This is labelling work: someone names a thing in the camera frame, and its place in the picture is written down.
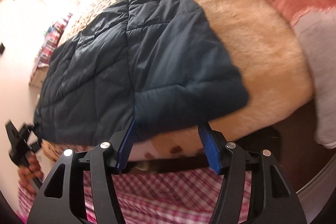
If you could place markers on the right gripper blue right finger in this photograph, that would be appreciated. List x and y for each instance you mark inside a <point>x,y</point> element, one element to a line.
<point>212,142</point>

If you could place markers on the black wall socket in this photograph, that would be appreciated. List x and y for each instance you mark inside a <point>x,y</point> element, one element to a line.
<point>2,48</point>

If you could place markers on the pink plaid shirt torso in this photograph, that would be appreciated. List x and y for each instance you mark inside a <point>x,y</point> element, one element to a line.
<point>181,197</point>

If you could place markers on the white bedside drawer cabinet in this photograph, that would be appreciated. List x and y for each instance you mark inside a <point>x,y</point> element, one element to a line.
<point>38,76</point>

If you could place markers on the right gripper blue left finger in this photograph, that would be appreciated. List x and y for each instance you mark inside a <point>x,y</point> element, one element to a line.
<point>126,144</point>

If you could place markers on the beige leaf-pattern bed blanket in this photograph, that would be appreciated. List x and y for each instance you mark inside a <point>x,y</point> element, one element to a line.
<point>266,52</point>

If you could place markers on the person's left hand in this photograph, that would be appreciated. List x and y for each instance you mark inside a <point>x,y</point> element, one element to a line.
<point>32,171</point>

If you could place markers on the plaid cloth on cabinet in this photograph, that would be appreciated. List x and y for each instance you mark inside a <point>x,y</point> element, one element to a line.
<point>51,42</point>

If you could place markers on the dark navy quilted puffer jacket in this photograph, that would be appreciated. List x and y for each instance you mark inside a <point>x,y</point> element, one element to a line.
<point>157,61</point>

